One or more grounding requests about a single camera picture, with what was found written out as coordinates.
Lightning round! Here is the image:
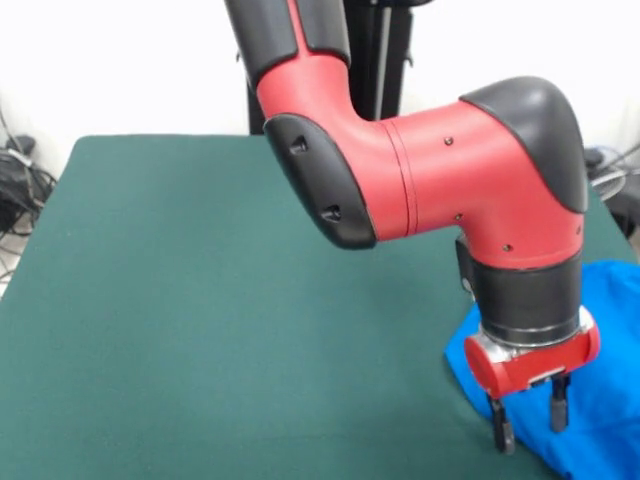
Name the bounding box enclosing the dark green table cloth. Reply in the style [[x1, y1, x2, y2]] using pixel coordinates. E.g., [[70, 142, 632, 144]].
[[0, 134, 640, 480]]

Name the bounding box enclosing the blue shirt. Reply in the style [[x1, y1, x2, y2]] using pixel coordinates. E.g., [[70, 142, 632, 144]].
[[443, 259, 640, 480]]

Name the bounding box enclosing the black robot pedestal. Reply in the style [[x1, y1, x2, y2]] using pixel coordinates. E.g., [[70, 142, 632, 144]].
[[236, 0, 416, 136]]

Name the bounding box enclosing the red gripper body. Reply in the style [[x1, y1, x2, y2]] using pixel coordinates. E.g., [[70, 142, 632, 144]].
[[463, 305, 601, 399]]

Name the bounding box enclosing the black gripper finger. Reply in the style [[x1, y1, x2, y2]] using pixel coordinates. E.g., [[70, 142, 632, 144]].
[[488, 396, 516, 456], [550, 375, 571, 434]]

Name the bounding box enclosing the black cable tangle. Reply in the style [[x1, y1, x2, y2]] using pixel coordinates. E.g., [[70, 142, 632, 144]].
[[0, 99, 59, 281]]

